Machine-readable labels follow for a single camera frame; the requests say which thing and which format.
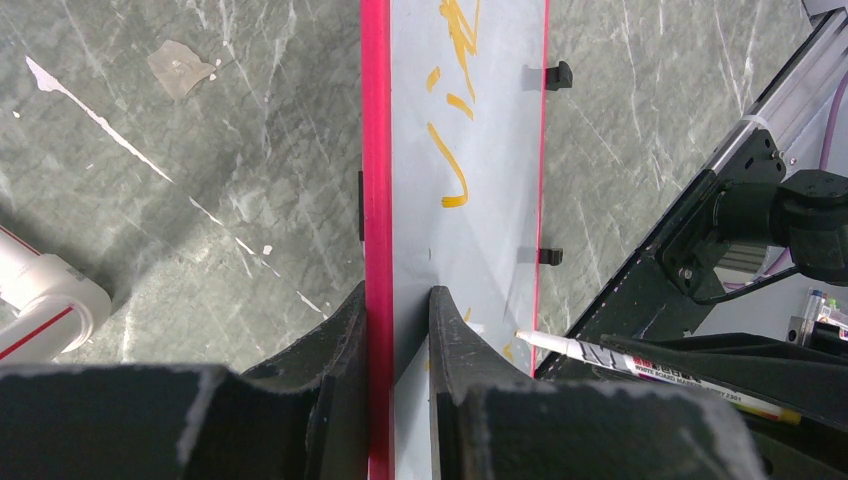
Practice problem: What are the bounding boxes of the white marker pen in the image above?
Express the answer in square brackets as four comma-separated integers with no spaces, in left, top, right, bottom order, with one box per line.
[515,330,801,425]

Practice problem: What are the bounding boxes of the pack of coloured markers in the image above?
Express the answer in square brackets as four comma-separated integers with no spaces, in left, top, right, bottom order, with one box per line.
[786,288,847,348]

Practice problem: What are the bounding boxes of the red-framed whiteboard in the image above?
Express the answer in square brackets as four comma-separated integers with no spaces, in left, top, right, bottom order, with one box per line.
[360,1,550,479]

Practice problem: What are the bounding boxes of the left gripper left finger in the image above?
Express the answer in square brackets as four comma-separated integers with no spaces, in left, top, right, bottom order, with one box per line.
[1,285,369,479]

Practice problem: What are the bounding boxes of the black whiteboard foot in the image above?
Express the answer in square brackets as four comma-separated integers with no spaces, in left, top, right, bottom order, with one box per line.
[537,248,564,266]
[545,60,573,91]

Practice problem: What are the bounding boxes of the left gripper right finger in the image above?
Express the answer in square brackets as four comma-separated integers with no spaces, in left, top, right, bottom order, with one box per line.
[428,286,766,479]

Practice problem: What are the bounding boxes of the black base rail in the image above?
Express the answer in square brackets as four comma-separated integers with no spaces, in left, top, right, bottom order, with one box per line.
[539,1,847,343]

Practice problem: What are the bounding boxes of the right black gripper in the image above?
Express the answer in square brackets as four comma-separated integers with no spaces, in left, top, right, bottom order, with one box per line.
[600,333,847,479]

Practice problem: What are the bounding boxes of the tape scrap on floor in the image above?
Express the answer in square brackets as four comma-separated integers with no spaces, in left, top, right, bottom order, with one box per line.
[147,40,216,101]

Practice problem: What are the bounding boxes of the white PVC pipe frame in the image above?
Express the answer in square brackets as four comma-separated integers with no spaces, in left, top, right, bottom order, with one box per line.
[1,228,112,364]

